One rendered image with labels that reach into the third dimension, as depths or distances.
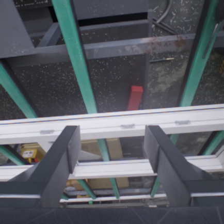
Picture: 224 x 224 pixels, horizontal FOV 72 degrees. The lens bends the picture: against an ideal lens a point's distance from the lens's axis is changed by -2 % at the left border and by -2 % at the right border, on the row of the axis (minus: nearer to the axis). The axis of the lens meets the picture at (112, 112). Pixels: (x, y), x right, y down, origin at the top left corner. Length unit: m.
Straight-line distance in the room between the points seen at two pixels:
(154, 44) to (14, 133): 0.58
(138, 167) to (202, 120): 0.47
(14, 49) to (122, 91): 0.56
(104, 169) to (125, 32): 0.70
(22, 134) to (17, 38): 0.34
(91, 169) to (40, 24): 0.76
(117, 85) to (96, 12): 0.35
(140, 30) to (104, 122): 0.39
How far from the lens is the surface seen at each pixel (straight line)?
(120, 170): 0.93
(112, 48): 0.47
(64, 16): 0.41
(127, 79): 0.82
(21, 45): 0.49
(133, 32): 0.71
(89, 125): 0.58
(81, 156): 1.40
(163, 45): 0.49
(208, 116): 0.64
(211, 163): 1.04
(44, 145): 0.68
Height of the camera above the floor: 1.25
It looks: 42 degrees down
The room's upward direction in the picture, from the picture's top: 179 degrees clockwise
